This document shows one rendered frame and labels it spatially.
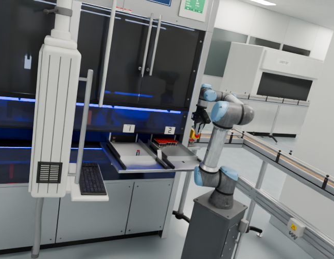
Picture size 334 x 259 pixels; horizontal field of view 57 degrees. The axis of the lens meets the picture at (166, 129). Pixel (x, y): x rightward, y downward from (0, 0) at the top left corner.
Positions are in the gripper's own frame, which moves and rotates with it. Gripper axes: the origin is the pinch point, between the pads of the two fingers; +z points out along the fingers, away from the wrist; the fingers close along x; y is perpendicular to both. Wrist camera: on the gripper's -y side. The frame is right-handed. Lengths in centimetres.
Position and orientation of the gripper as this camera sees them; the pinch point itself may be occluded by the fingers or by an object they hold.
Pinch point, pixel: (197, 133)
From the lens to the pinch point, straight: 220.9
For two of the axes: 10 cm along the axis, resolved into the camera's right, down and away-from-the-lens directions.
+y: -4.3, -3.3, 8.4
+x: -8.8, -0.4, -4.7
